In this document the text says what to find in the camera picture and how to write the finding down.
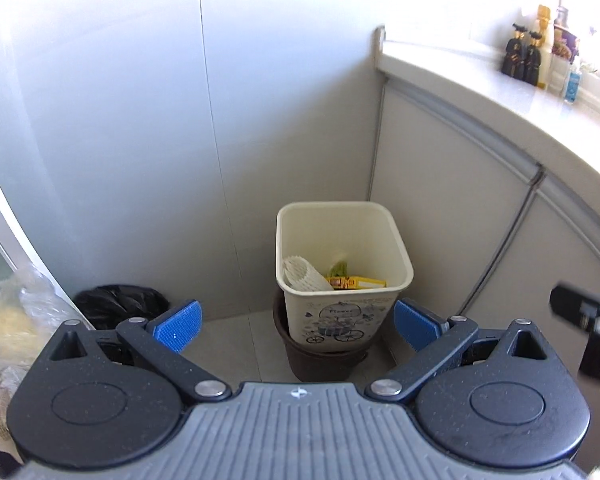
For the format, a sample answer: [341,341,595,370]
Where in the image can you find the grey cable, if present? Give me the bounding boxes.
[457,172,543,313]

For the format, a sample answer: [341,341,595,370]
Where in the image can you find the dark pump bottles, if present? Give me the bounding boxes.
[522,30,547,86]

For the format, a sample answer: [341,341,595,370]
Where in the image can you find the white cabinet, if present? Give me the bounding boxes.
[367,25,600,396]

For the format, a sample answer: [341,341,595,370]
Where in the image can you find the white container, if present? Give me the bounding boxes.
[549,55,572,95]

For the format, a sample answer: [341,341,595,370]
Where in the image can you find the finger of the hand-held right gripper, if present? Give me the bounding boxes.
[549,284,600,336]

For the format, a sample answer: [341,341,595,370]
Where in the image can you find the cream plastic waste bin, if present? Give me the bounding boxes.
[275,201,414,345]

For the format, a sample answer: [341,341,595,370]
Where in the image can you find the white door frame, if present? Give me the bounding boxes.
[0,137,81,311]

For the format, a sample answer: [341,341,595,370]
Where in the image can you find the small blue spray bottle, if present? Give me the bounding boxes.
[562,57,584,106]

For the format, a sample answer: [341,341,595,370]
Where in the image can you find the clear plastic bag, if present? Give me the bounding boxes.
[0,264,87,463]

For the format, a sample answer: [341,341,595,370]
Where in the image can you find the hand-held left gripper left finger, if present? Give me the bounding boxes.
[47,299,233,403]

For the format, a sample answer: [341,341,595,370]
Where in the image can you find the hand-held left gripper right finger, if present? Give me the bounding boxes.
[364,298,551,403]

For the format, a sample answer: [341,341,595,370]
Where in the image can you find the green crumpled wrapper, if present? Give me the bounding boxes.
[327,249,351,278]

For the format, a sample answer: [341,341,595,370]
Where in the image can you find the white foam net sheet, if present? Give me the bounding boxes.
[282,255,335,292]

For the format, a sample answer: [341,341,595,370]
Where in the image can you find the purple snack jar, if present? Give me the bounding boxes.
[552,7,581,61]

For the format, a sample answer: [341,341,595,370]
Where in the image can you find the black garbage bag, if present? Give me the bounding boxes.
[72,285,171,332]

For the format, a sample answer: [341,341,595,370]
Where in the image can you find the brown plastic bucket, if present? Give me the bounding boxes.
[272,292,370,383]

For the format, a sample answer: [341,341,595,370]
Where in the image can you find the cream bottle with gold cap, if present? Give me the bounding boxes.
[536,5,556,90]

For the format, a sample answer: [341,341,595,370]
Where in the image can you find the black graduate figurine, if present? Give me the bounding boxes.
[501,22,529,79]

